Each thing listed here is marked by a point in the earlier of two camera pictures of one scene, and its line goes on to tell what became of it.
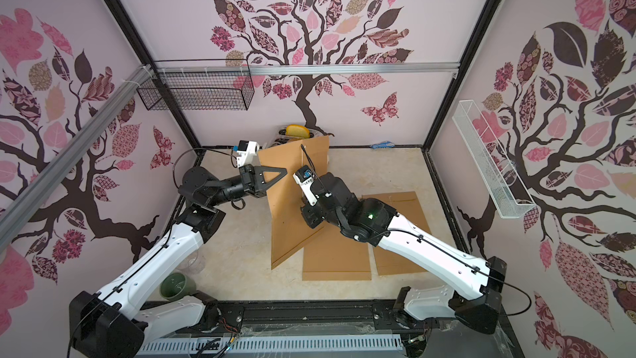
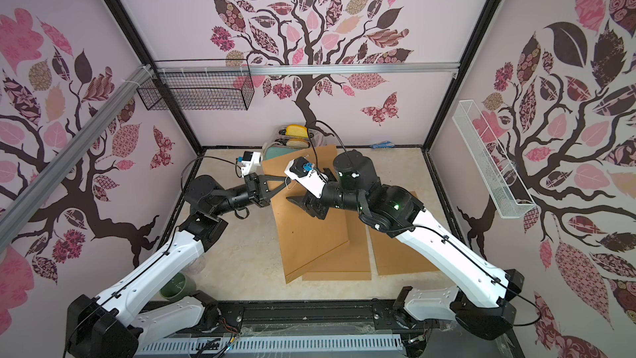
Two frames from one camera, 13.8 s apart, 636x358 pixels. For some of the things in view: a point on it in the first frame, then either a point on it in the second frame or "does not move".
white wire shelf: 506,190 does not move
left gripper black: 252,179 → 252,186
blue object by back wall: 384,144 does not move
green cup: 176,285 does not move
